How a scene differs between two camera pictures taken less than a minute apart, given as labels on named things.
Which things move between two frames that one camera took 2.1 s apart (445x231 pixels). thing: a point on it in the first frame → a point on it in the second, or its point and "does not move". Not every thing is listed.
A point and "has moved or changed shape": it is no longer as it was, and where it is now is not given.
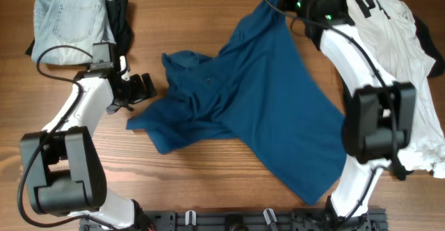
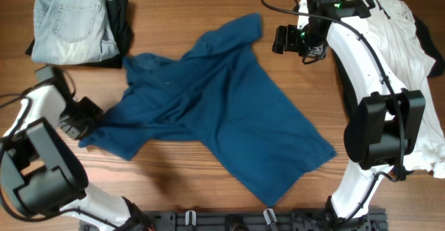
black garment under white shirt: [439, 67] does not move
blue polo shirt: [267, 91] has moved or changed shape
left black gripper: [140, 94] → [78, 133]
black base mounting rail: [370, 220] does not move
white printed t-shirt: [388, 26] does not move
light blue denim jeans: [73, 13] does not move
